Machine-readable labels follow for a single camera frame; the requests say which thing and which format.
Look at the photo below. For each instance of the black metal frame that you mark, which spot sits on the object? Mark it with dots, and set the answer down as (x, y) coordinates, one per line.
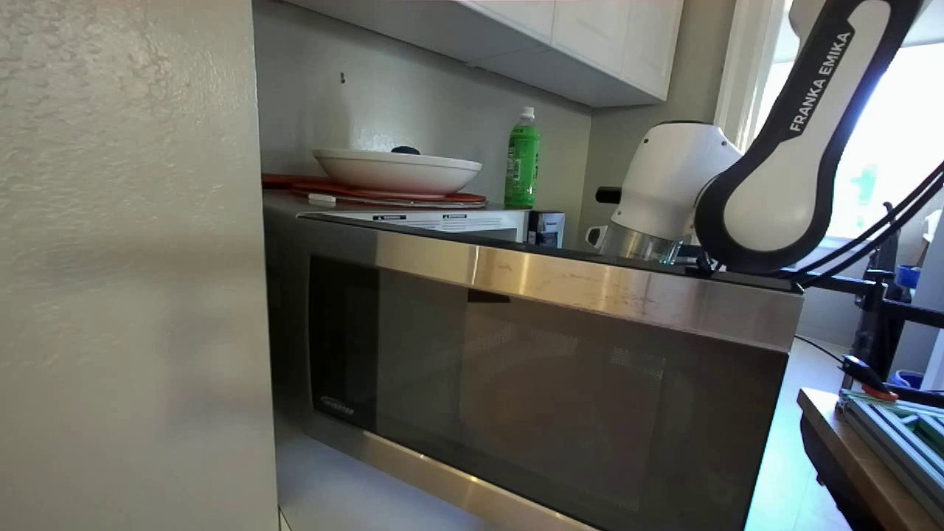
(881, 315)

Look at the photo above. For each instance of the wooden side table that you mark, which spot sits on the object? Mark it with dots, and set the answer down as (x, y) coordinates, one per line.
(844, 452)

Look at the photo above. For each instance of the green plastic bottle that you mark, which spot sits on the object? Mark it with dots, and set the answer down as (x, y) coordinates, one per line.
(524, 166)

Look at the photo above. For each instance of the white wall cabinet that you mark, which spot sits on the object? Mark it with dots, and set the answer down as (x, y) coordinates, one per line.
(578, 39)

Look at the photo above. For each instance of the white bowl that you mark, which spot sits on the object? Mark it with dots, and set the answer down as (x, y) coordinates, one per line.
(393, 169)

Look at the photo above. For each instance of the white curtain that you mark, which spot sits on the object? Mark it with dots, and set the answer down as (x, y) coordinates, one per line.
(748, 69)

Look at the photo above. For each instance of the white flat box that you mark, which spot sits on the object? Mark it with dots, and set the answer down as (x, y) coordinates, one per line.
(443, 224)

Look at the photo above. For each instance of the green grey tray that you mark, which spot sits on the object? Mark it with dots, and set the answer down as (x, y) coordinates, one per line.
(903, 439)

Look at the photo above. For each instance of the white black Franka robot arm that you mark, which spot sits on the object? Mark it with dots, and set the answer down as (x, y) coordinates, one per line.
(778, 188)

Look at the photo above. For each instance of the red flat plate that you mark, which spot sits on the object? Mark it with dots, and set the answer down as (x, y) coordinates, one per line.
(297, 185)

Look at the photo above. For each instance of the stainless steel microwave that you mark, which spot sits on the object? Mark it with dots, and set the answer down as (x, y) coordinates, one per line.
(542, 393)

